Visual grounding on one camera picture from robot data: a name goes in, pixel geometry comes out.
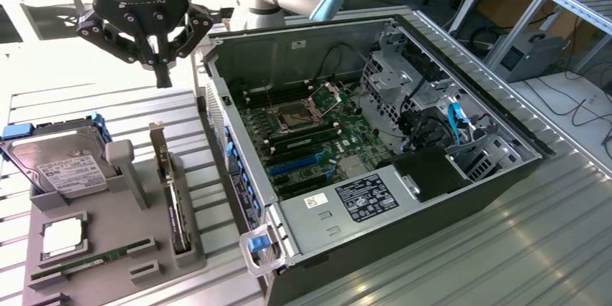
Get clear plastic handle blue tab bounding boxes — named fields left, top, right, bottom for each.
left=239, top=224, right=289, bottom=279

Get grey black PC case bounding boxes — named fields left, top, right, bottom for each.
left=193, top=7, right=559, bottom=306

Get hard disk blue caddy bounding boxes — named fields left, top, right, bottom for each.
left=0, top=114, right=119, bottom=199

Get grey computer tower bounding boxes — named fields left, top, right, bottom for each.
left=499, top=33, right=568, bottom=83

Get metal socket cover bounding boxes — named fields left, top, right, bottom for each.
left=308, top=82, right=347, bottom=113

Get metal drive cage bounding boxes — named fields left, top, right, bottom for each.
left=359, top=21, right=459, bottom=137

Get black plastic shroud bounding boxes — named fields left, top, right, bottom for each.
left=376, top=150, right=473, bottom=204

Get black floor cables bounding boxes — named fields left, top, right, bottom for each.
left=520, top=69, right=612, bottom=128

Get metal disk bay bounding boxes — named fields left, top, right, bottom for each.
left=444, top=133, right=544, bottom=184

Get installed RAM stick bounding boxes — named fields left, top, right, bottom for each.
left=275, top=136, right=339, bottom=152

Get silver CPU chip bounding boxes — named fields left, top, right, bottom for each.
left=39, top=218, right=88, bottom=261

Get blue wire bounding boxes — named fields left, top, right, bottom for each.
left=447, top=102, right=481, bottom=146

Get green graphics card metal bracket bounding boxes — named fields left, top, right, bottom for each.
left=147, top=121, right=193, bottom=254

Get green RAM stick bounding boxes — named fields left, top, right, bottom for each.
left=29, top=242, right=153, bottom=281

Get CPU socket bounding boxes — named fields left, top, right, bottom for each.
left=269, top=100, right=320, bottom=135

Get black wire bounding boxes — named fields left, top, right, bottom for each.
left=319, top=42, right=372, bottom=83

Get grey parts rack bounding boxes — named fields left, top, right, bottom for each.
left=21, top=139, right=211, bottom=306

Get green motherboard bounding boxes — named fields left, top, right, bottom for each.
left=233, top=80, right=399, bottom=202

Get silver chipset heatsink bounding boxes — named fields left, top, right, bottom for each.
left=336, top=158, right=368, bottom=178

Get grey power supply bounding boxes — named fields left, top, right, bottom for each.
left=279, top=168, right=424, bottom=255

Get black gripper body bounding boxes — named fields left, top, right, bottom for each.
left=83, top=0, right=191, bottom=67

